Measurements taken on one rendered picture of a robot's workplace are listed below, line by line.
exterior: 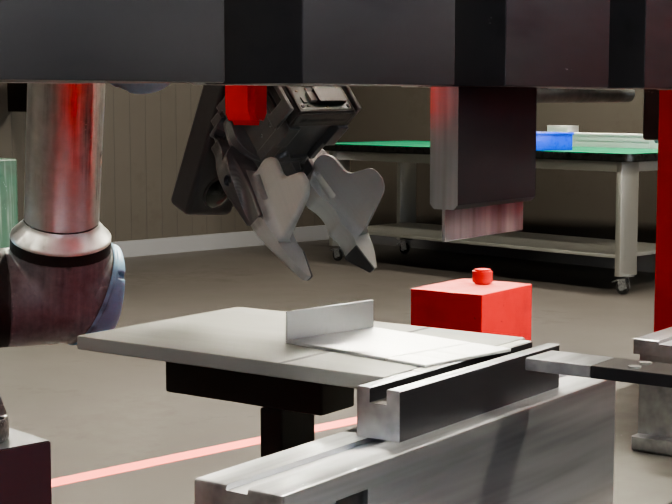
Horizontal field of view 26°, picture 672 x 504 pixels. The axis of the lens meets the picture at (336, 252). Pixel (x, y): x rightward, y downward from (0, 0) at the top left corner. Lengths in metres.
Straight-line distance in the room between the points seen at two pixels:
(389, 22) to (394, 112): 10.76
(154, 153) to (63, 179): 9.30
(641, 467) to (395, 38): 0.53
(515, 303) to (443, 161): 1.98
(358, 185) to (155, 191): 9.91
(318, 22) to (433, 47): 0.11
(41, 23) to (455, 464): 0.41
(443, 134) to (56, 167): 0.81
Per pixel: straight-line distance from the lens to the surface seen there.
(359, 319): 1.05
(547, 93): 2.24
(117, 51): 0.61
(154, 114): 10.94
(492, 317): 2.79
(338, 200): 1.07
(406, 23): 0.79
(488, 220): 0.94
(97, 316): 1.70
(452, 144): 0.89
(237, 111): 0.84
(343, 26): 0.74
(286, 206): 1.01
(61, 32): 0.59
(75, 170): 1.65
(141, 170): 10.88
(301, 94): 1.03
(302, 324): 1.01
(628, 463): 1.21
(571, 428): 1.01
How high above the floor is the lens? 1.17
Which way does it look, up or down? 6 degrees down
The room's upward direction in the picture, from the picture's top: straight up
